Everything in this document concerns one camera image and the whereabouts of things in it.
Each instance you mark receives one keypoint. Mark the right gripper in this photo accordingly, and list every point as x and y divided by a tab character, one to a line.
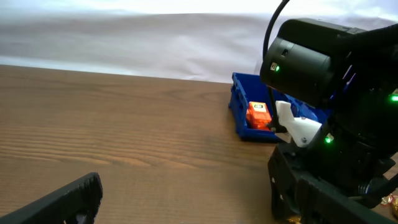
295	165

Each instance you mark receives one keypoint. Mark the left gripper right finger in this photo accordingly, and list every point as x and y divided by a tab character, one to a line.
329	208

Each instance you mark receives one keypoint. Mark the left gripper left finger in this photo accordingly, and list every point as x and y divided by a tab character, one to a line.
62	205

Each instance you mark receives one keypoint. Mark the orange candy box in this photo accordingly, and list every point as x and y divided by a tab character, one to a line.
258	110
259	126

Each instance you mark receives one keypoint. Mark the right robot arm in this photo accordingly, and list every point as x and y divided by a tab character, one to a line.
298	68

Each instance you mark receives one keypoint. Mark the blue tray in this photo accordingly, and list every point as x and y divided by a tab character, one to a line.
245	93

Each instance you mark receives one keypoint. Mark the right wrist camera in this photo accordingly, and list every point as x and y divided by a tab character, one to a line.
300	129

